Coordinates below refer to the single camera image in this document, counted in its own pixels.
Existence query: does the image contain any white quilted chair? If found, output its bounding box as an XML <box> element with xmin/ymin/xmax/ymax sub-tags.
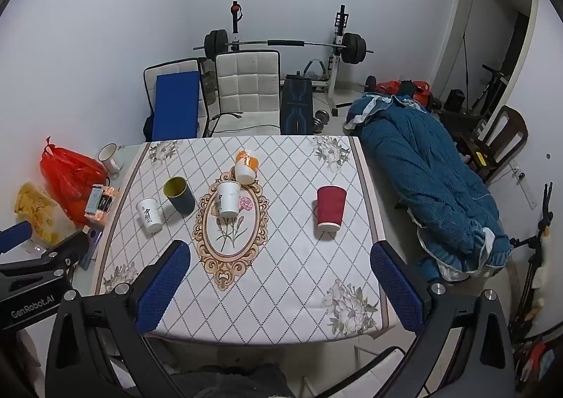
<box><xmin>214</xmin><ymin>50</ymin><xmax>282</xmax><ymax>137</ymax></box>

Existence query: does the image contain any dark cup with yellow inside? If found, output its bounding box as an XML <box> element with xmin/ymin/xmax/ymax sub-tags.
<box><xmin>163</xmin><ymin>176</ymin><xmax>196</xmax><ymax>215</ymax></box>

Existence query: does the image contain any white chair with black trim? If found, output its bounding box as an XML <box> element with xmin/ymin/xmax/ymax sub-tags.
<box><xmin>143</xmin><ymin>57</ymin><xmax>211</xmax><ymax>140</ymax></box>

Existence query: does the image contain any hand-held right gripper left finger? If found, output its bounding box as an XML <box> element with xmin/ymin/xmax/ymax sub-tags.
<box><xmin>45</xmin><ymin>240</ymin><xmax>207</xmax><ymax>398</ymax></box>

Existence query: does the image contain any small metal dumbbell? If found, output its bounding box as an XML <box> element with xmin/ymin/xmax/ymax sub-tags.
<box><xmin>312</xmin><ymin>110</ymin><xmax>331</xmax><ymax>134</ymax></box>

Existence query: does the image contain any white barbell rack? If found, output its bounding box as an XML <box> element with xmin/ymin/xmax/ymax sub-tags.
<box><xmin>226</xmin><ymin>0</ymin><xmax>353</xmax><ymax>114</ymax></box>

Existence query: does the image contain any teal quilted blanket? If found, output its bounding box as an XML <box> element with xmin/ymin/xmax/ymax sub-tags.
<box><xmin>343</xmin><ymin>92</ymin><xmax>514</xmax><ymax>283</ymax></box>

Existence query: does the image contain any red plastic bag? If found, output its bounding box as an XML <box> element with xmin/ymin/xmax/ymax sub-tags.
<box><xmin>39</xmin><ymin>137</ymin><xmax>108</xmax><ymax>227</ymax></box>

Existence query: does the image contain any black cable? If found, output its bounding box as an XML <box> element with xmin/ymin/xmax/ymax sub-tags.
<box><xmin>208</xmin><ymin>111</ymin><xmax>243</xmax><ymax>137</ymax></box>

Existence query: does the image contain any yellow snack bag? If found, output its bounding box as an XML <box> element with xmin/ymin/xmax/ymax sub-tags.
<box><xmin>14</xmin><ymin>182</ymin><xmax>67</xmax><ymax>246</ymax></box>

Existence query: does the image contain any white cup with black print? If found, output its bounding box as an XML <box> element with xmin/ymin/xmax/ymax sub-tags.
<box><xmin>135</xmin><ymin>198</ymin><xmax>163</xmax><ymax>233</ymax></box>

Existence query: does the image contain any barbell with black plates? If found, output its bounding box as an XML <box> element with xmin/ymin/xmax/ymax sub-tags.
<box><xmin>194</xmin><ymin>30</ymin><xmax>375</xmax><ymax>65</ymax></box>

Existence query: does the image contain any plain white paper cup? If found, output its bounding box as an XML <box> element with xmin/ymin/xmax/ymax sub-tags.
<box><xmin>217</xmin><ymin>180</ymin><xmax>242</xmax><ymax>219</ymax></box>

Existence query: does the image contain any white door frame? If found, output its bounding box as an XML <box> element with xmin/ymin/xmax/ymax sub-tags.
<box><xmin>433</xmin><ymin>0</ymin><xmax>540</xmax><ymax>114</ymax></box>

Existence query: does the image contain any white ceramic mug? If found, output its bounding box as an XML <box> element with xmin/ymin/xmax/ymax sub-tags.
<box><xmin>97</xmin><ymin>143</ymin><xmax>124</xmax><ymax>174</ymax></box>

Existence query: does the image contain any blue mat board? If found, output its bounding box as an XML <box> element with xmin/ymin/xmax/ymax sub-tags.
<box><xmin>151</xmin><ymin>71</ymin><xmax>201</xmax><ymax>142</ymax></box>

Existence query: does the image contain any orange and white cup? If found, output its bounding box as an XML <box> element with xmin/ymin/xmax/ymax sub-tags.
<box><xmin>233</xmin><ymin>150</ymin><xmax>260</xmax><ymax>184</ymax></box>

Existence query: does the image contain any black weight bench pad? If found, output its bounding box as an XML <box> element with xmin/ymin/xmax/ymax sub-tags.
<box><xmin>280</xmin><ymin>73</ymin><xmax>314</xmax><ymax>136</ymax></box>

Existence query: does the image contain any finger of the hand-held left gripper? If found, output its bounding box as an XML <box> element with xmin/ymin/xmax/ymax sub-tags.
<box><xmin>0</xmin><ymin>231</ymin><xmax>91</xmax><ymax>278</ymax></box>
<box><xmin>0</xmin><ymin>222</ymin><xmax>34</xmax><ymax>253</ymax></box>

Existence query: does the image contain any black exercise machine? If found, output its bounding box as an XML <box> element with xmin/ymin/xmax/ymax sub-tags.
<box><xmin>467</xmin><ymin>63</ymin><xmax>512</xmax><ymax>118</ymax></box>

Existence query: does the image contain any dark wooden chair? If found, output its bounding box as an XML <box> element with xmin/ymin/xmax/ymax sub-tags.
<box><xmin>456</xmin><ymin>105</ymin><xmax>529</xmax><ymax>184</ymax></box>

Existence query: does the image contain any red ribbed paper cup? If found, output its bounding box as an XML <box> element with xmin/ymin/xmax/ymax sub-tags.
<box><xmin>316</xmin><ymin>186</ymin><xmax>348</xmax><ymax>233</ymax></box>

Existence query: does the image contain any black tripod stand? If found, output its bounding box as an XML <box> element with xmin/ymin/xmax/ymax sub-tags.
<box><xmin>509</xmin><ymin>182</ymin><xmax>556</xmax><ymax>339</ymax></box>

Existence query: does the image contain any clear box with orange contents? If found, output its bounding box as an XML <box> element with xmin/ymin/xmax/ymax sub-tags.
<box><xmin>83</xmin><ymin>184</ymin><xmax>119</xmax><ymax>222</ymax></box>

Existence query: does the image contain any white wall cable duct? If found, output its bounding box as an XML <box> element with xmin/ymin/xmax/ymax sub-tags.
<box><xmin>509</xmin><ymin>162</ymin><xmax>538</xmax><ymax>211</ymax></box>

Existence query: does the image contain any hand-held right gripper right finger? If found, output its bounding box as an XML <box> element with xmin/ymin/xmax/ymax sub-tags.
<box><xmin>369</xmin><ymin>242</ymin><xmax>516</xmax><ymax>398</ymax></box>

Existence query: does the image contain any floral diamond-pattern tablecloth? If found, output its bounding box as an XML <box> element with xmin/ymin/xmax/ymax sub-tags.
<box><xmin>94</xmin><ymin>135</ymin><xmax>397</xmax><ymax>345</ymax></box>

